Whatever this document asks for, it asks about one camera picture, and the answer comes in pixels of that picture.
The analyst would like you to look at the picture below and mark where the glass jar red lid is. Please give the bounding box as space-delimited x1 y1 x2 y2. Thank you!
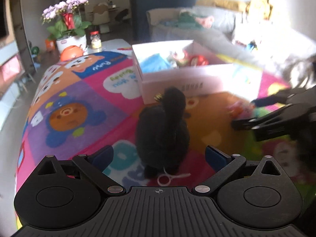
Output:
90 31 102 49

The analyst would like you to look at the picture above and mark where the potted orchid plant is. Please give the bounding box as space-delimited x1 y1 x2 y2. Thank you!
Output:
41 0 92 53

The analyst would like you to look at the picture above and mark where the black plush toy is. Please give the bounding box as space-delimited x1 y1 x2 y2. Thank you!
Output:
135 87 190 179

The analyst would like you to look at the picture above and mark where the beige chair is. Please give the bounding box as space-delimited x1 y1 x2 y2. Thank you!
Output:
92 3 110 34

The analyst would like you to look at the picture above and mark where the colourful cartoon play mat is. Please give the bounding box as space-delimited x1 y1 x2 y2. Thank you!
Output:
14 50 316 230

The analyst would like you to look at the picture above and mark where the white cardboard box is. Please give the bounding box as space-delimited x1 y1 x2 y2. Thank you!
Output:
132 40 262 104

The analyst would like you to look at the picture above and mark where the white tv shelf unit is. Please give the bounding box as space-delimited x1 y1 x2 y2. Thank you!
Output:
0 0 35 131

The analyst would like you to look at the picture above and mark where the grey sofa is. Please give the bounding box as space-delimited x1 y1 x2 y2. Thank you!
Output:
146 0 273 40

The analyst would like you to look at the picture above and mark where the blue tissue pack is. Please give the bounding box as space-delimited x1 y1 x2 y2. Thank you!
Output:
140 54 172 73

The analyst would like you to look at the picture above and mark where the orange round toy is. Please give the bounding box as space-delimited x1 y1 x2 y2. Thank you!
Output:
60 45 84 62

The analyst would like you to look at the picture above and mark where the pink white plush toy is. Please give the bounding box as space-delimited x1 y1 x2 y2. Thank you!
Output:
227 101 255 119

